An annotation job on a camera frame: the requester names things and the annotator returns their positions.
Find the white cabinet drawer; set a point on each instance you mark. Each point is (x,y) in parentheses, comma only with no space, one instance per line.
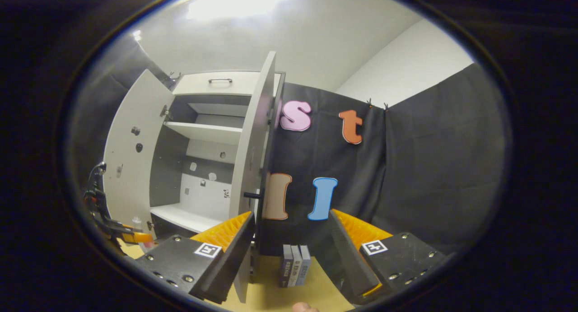
(198,84)

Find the white and grey cabinet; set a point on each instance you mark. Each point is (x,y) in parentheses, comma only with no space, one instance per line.
(169,167)

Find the white cabinet bottom board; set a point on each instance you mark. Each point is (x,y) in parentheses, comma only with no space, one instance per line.
(185,217)

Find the white cabinet shelf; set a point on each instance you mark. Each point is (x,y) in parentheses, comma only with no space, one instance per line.
(207,132)

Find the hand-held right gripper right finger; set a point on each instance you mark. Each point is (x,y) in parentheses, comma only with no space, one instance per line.
(350,258)

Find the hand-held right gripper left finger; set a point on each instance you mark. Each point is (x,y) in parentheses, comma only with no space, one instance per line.
(230,262)

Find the white cabinet door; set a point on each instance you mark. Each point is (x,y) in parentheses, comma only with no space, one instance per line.
(135,95)
(248,145)

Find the grey book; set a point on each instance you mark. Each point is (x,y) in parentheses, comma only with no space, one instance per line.
(286,267)
(295,266)
(305,264)

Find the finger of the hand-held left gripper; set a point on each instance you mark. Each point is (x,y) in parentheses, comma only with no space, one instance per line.
(135,237)

